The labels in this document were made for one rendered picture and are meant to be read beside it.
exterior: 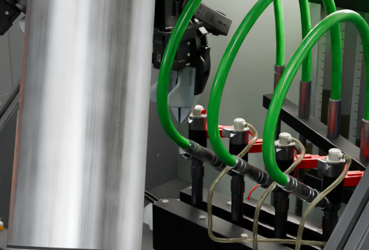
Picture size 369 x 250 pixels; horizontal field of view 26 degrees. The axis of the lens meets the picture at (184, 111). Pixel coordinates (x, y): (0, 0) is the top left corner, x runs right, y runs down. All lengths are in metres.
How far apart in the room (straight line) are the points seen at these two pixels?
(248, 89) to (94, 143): 1.02
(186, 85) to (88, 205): 0.66
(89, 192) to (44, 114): 0.06
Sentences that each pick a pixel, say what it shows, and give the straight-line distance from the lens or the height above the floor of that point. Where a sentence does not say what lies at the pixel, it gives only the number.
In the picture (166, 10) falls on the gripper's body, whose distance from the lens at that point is 1.07.
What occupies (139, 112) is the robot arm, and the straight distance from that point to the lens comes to 0.51.
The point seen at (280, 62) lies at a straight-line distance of 1.32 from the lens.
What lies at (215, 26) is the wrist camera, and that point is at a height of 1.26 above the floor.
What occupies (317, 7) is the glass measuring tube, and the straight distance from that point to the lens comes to 1.33.
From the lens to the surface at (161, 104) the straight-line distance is 1.00.
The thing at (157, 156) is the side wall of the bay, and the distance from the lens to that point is 1.62.
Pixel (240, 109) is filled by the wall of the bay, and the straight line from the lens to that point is 1.51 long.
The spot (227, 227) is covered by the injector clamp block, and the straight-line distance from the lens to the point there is 1.18.
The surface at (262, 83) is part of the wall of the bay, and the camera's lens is 1.46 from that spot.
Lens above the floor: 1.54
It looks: 20 degrees down
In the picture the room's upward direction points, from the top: straight up
